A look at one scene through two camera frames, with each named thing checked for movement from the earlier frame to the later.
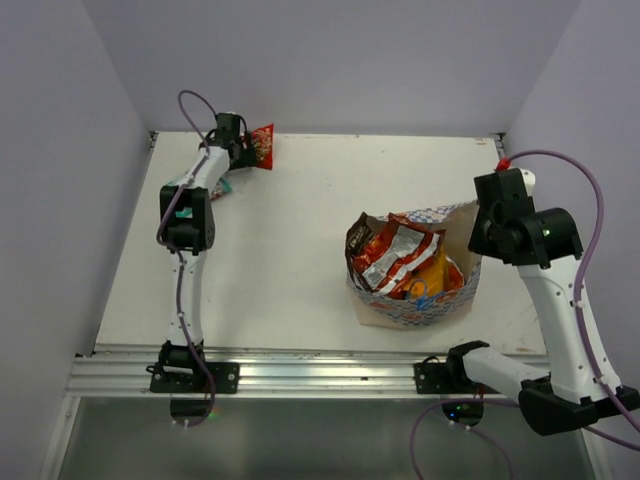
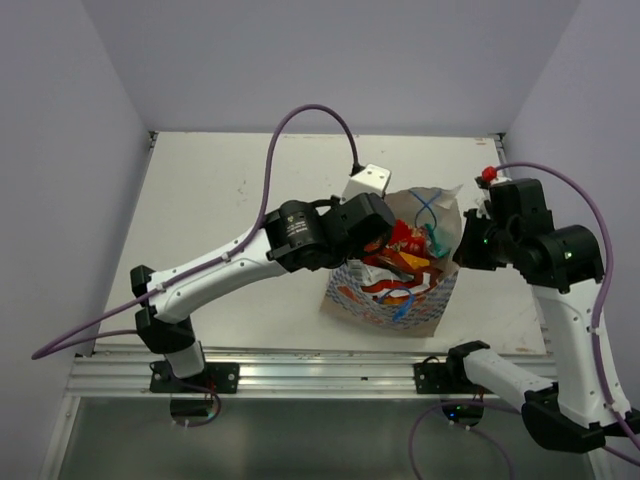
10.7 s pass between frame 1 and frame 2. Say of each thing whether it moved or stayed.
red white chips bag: moved
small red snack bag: moved
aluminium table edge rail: stayed
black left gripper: moved
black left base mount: stayed
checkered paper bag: moved
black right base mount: stayed
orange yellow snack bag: moved
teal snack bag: moved
